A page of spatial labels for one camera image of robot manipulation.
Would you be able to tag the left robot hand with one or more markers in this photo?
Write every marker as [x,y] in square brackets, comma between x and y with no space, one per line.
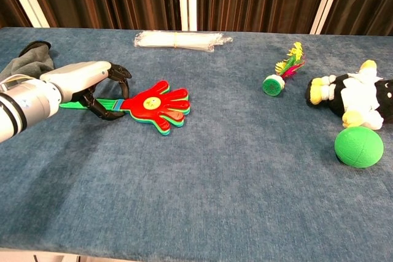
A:
[76,78]

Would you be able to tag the red green hand clapper toy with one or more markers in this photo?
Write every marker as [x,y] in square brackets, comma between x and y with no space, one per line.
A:
[153,102]

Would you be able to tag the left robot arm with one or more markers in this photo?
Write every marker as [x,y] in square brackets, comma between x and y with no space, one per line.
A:
[24,105]

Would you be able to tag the grey cloth with black edge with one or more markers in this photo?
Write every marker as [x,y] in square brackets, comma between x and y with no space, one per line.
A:
[27,62]

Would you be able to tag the bundle of clear wrapped straws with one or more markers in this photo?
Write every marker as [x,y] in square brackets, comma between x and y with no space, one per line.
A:
[181,41]

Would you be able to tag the blue table cloth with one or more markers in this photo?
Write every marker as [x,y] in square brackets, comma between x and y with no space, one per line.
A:
[215,182]

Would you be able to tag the colourful feather shuttlecock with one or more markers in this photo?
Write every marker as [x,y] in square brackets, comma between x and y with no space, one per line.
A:
[272,85]

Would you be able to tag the black white plush toy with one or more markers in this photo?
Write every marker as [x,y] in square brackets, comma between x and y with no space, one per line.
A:
[359,90]

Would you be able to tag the green ball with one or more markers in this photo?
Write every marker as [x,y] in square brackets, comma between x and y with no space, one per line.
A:
[359,147]

